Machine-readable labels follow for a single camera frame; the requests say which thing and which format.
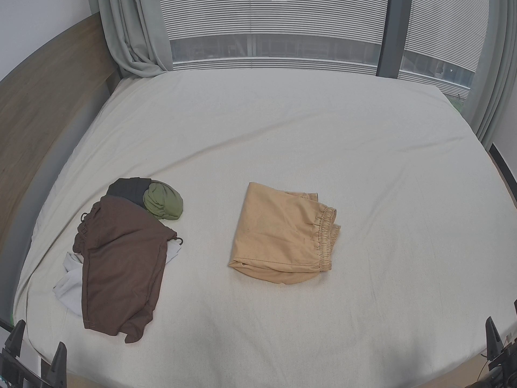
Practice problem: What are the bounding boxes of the window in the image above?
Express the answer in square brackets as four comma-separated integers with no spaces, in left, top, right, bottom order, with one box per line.
[155,0,492,101]

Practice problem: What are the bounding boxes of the green garment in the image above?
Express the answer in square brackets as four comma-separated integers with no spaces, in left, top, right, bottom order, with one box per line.
[143,180,184,220]

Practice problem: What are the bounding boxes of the grey-green curtain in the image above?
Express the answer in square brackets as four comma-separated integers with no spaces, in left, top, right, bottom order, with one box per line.
[460,0,517,148]
[85,0,174,77]

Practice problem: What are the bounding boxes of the bed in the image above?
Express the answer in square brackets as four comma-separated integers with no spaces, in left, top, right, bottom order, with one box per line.
[0,11,517,388]

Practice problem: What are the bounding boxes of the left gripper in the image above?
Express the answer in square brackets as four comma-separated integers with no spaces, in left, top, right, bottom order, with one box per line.
[0,320,68,388]

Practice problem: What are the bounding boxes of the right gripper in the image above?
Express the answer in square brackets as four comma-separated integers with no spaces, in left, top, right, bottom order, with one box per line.
[486,299,517,375]

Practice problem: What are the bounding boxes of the black garment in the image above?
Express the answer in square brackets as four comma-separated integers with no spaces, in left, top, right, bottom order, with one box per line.
[107,177,152,209]

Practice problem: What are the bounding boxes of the white garment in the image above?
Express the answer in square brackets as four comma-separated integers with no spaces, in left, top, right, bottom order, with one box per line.
[53,243,183,317]

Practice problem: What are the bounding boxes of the tan shorts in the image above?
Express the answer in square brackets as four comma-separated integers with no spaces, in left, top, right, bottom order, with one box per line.
[227,182,342,285]

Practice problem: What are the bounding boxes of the brown shorts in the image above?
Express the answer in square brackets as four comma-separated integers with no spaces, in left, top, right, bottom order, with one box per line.
[73,196,185,344]

